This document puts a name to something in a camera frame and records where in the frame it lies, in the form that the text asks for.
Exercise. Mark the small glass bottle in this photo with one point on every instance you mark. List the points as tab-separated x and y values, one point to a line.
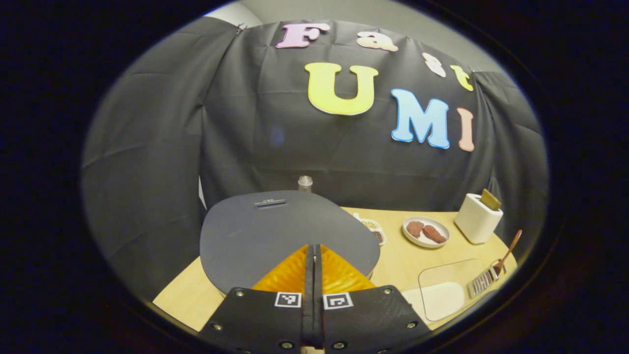
305	183

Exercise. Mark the white toaster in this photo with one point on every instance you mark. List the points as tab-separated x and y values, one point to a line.
474	221

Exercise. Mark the dark lidded rice cooker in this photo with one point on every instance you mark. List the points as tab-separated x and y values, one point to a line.
265	236

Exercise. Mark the brown toast slice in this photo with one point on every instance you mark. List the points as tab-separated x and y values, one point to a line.
490	199

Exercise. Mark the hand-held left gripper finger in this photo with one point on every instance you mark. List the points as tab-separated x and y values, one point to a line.
318	285
309	285

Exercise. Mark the brown wooden spoon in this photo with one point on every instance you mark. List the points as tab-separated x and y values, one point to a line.
508	248

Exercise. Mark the white round plate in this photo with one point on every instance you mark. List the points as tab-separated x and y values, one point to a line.
415	241

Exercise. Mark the reddish meat piece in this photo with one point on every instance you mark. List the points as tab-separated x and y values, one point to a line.
415	229
434	234

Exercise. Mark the black backdrop cloth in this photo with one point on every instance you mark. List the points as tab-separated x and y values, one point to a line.
255	137

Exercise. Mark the white divided snack dish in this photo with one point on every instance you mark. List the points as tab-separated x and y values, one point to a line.
373	228

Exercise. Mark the clear lidded box of rice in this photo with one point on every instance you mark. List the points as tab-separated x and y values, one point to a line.
444	297

